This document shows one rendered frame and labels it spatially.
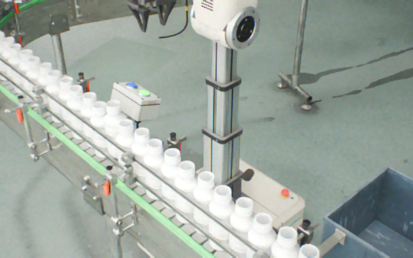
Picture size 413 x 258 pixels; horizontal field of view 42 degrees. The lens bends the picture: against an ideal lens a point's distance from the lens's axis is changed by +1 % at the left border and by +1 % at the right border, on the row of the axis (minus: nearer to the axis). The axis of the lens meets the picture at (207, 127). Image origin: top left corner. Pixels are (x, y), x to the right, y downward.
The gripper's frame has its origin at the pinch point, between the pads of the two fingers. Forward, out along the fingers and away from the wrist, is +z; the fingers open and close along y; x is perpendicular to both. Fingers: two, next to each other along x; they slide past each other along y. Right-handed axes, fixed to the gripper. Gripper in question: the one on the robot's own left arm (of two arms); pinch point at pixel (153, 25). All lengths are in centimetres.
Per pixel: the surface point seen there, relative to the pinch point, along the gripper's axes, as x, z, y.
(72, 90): 18.8, 22.0, -15.6
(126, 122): -5.2, 21.4, -14.0
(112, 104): 0.9, 18.8, -13.8
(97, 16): 118, 52, 54
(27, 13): 120, 42, 20
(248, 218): -50, 23, -14
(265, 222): -53, 23, -13
